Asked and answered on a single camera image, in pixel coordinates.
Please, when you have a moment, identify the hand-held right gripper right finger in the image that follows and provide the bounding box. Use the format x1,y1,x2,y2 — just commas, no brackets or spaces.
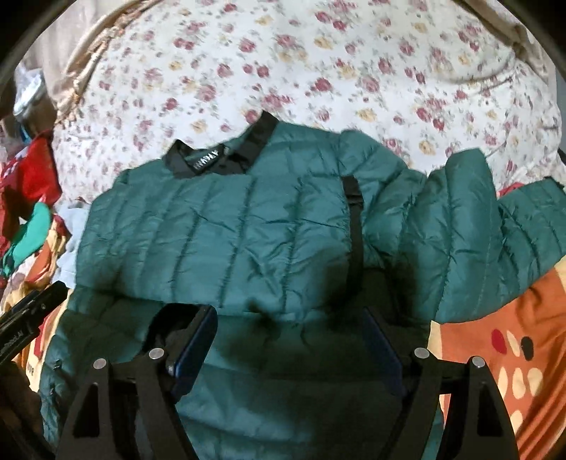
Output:
360,305,520,460

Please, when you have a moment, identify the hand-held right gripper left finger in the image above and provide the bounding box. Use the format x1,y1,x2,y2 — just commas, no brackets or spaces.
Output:
55,303,219,460

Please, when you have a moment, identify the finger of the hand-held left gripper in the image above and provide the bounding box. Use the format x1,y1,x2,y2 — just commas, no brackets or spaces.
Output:
0,281,69,328

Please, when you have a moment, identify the green puffer jacket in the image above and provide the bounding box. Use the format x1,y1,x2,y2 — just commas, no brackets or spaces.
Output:
37,110,566,460

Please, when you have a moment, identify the green cloth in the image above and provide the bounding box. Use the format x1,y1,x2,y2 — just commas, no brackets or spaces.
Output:
2,203,54,272

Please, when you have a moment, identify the light blue fleece blanket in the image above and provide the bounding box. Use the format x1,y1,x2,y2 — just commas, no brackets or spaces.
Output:
57,206,91,284

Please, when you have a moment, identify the red cloth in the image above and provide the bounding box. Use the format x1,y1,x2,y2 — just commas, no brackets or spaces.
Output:
0,133,63,248

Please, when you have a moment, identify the orange patterned blanket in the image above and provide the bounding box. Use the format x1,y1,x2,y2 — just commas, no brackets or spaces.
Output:
0,212,566,460

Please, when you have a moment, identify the clear plastic bag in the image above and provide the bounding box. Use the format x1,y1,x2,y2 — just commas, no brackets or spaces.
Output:
12,62,50,121

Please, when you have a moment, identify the beige fringed satin cover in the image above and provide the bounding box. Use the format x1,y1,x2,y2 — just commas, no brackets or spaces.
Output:
33,0,178,133

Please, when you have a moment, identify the white floral quilt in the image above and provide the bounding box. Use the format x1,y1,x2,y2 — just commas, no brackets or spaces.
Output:
51,0,562,213

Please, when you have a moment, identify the beige textured pillow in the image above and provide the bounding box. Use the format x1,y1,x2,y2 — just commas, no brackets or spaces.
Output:
478,0,559,89

